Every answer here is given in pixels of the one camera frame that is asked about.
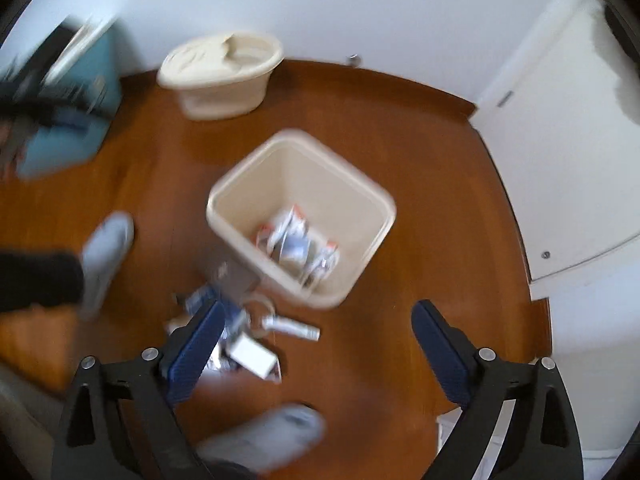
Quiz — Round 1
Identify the small white box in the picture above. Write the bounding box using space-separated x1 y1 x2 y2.
227 332 281 383

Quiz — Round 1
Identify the blue packet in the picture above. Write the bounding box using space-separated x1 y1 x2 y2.
182 282 236 321

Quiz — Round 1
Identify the wrappers pile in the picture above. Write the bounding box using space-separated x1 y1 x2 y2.
255 205 341 288

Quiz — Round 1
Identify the silver foil wrapper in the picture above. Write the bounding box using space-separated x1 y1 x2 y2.
205 345 241 373

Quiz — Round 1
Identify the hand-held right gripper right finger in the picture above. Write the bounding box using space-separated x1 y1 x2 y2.
411 299 586 480

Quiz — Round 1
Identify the clear tape ring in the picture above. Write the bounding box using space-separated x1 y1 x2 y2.
242 295 276 336

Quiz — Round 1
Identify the white door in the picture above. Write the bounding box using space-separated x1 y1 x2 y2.
470 0 640 281

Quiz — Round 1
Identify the beige collapsible bucket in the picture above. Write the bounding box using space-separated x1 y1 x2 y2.
156 31 284 121

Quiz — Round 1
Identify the teal storage box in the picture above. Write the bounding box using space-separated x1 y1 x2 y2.
15 25 123 181

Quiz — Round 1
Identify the white tube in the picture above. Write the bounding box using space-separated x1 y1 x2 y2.
262 316 321 342

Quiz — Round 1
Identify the beige plastic waste bin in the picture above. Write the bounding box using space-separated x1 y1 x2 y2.
206 129 398 309

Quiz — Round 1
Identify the pale grey slipper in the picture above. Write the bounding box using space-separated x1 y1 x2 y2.
197 404 327 472
80 211 136 318

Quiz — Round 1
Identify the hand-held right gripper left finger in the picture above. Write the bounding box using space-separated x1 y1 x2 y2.
52 299 228 480

